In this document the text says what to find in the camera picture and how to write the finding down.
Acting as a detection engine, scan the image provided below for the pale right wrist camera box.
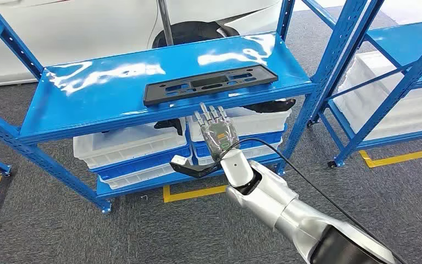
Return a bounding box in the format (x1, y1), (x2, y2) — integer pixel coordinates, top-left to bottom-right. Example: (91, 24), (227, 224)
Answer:
(170, 155), (190, 168)

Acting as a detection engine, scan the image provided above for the black car wheel arch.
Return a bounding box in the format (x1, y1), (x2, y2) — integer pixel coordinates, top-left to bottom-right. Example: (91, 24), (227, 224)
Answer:
(152, 20), (240, 49)

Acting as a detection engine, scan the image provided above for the white car body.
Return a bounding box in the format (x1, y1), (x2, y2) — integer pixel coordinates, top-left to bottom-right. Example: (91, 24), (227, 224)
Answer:
(0, 0), (281, 88)

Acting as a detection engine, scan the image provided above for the grey metal pole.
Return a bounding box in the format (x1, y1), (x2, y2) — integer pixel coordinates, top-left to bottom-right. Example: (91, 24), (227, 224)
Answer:
(157, 0), (175, 46)

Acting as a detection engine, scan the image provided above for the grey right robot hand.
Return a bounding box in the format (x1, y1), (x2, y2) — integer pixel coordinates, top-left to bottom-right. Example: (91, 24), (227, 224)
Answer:
(194, 102), (240, 162)

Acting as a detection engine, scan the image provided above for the black plastic mounting plate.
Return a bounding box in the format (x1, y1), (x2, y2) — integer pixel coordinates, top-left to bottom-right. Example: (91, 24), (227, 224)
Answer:
(142, 64), (280, 107)

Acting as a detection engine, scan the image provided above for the black camera bracket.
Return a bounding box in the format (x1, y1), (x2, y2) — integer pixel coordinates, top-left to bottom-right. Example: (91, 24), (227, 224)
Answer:
(169, 160), (222, 179)

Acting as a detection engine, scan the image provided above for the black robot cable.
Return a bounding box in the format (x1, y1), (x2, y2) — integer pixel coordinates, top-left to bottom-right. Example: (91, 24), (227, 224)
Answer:
(223, 137), (410, 264)

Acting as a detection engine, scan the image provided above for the large white plastic crate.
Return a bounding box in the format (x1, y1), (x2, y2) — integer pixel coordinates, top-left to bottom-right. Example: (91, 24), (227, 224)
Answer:
(332, 51), (422, 141)

